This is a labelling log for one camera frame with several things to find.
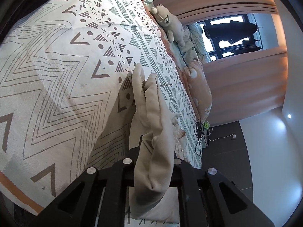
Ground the orange cartoon pillow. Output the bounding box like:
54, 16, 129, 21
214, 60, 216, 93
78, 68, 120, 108
183, 60, 213, 123

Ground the green item on nightstand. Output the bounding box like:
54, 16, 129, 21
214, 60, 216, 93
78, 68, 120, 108
203, 121, 211, 129

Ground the crumpled light duvet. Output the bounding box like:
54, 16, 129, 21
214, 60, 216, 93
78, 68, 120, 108
179, 23, 211, 64

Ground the beige plush toy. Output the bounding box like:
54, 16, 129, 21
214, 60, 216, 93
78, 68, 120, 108
151, 5, 185, 47

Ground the right pink curtain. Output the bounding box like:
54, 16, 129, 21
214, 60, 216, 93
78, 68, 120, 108
203, 46, 288, 126

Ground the patterned white bedspread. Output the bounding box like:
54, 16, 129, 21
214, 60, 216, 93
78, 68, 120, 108
1, 0, 201, 215

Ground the dark hanging garment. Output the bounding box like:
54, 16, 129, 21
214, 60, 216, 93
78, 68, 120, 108
203, 21, 258, 44

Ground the black charger with cable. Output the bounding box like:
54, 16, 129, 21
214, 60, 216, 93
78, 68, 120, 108
194, 119, 204, 156

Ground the white wall charger cable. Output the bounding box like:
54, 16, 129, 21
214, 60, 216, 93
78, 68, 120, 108
207, 127, 237, 143

